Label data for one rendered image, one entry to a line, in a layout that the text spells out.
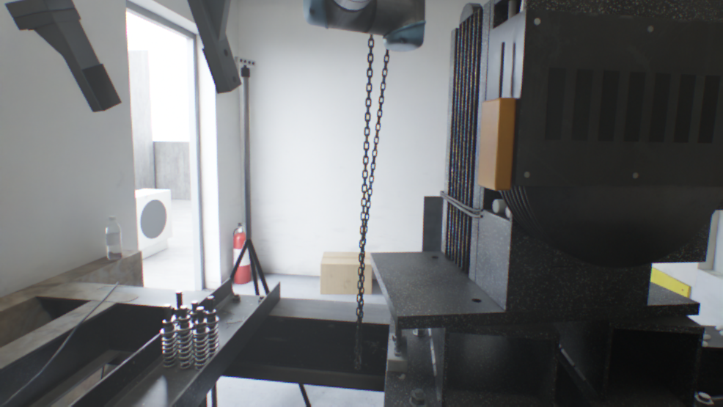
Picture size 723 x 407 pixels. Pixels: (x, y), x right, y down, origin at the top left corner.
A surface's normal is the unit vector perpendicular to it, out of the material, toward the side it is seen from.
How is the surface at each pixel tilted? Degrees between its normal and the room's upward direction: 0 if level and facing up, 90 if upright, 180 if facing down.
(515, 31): 90
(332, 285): 90
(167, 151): 90
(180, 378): 0
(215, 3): 113
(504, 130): 90
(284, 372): 0
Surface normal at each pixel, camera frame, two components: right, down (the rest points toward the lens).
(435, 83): -0.11, 0.11
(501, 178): 0.11, 0.12
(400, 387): 0.02, -0.99
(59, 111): 0.99, 0.03
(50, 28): -0.10, 0.50
